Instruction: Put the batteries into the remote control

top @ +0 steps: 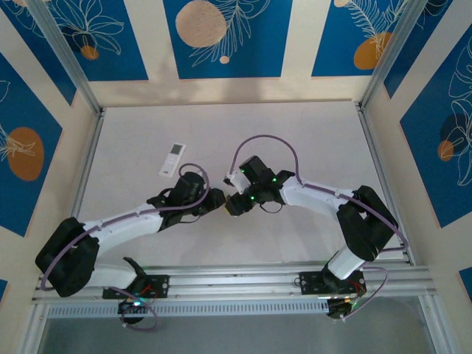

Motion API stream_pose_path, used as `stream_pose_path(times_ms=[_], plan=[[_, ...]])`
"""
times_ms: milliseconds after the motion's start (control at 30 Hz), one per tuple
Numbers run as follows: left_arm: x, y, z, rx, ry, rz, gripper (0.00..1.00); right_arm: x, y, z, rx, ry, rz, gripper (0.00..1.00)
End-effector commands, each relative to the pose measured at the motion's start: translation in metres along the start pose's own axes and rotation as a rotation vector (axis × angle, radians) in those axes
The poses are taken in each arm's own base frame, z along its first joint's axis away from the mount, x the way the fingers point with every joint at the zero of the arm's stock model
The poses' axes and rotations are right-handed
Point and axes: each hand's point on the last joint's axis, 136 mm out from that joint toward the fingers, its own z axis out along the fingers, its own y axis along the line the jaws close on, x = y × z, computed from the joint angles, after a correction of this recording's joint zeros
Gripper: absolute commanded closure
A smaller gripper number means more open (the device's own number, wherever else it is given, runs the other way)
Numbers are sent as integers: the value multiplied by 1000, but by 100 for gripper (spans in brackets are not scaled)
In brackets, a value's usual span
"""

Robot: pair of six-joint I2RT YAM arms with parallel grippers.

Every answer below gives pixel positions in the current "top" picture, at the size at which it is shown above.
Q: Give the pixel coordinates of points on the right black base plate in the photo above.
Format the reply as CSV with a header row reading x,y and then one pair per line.
x,y
309,284

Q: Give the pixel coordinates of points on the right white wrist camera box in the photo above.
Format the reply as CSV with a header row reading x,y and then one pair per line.
x,y
236,183

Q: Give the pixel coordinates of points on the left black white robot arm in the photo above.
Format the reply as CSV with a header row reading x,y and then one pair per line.
x,y
121,228

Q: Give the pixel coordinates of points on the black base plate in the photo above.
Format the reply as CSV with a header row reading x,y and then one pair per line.
x,y
160,285
309,284

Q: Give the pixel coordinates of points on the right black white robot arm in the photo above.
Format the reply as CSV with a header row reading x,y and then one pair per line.
x,y
365,221

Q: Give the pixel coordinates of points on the aluminium table side rail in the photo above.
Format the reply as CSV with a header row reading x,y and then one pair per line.
x,y
87,166
367,129

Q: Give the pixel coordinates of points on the aluminium mounting rail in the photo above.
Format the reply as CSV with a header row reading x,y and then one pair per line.
x,y
236,285

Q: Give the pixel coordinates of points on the black controller board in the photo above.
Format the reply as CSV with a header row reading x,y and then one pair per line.
x,y
132,307
341,309

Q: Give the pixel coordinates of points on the white remote control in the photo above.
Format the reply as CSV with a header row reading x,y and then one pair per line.
x,y
172,159

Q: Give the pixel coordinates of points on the left black controller board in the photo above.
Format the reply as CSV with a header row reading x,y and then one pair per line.
x,y
132,307

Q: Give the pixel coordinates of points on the aluminium frame post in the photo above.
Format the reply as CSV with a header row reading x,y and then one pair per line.
x,y
66,55
394,51

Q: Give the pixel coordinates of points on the right black controller board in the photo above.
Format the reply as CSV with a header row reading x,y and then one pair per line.
x,y
341,309

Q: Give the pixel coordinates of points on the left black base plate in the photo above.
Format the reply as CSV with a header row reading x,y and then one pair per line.
x,y
160,285

